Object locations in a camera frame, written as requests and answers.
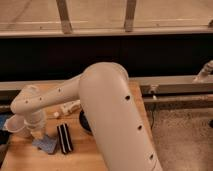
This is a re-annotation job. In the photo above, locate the black white striped eraser block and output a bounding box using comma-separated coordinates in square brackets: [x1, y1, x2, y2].
[57, 123, 74, 154]

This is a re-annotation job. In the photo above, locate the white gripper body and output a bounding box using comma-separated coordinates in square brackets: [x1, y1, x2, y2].
[24, 111, 46, 136]

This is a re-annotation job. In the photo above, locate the white plastic bottle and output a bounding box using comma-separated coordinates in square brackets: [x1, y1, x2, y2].
[53, 100, 80, 119]

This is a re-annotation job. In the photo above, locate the blue white sponge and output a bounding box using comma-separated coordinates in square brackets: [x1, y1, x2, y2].
[32, 135, 57, 154]

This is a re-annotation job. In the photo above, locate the black round plate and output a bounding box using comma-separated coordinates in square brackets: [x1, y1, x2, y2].
[79, 110, 91, 133]

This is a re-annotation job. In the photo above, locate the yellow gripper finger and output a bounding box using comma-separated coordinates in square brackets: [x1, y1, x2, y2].
[33, 132, 44, 140]

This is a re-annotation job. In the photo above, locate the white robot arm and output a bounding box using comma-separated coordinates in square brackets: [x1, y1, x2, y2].
[11, 62, 163, 171]

